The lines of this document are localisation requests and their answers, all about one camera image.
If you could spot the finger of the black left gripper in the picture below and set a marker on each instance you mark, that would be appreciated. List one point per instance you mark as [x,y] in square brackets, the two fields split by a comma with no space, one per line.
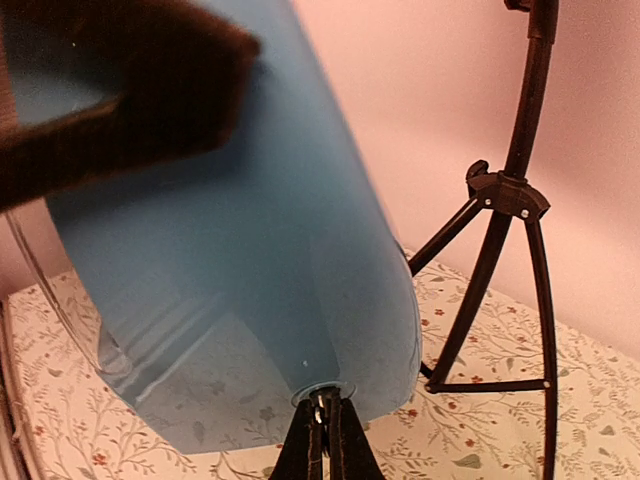
[185,73]

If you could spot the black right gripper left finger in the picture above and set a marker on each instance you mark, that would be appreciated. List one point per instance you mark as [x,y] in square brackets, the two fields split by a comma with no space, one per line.
[301,455]

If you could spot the blue metronome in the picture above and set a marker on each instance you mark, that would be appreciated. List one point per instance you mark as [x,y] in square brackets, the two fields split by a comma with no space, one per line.
[217,291]

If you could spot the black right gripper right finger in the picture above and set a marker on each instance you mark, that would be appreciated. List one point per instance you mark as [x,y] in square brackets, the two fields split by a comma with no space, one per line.
[351,457]

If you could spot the floral tablecloth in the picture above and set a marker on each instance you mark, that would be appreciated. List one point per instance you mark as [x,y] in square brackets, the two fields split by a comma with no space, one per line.
[70,426]

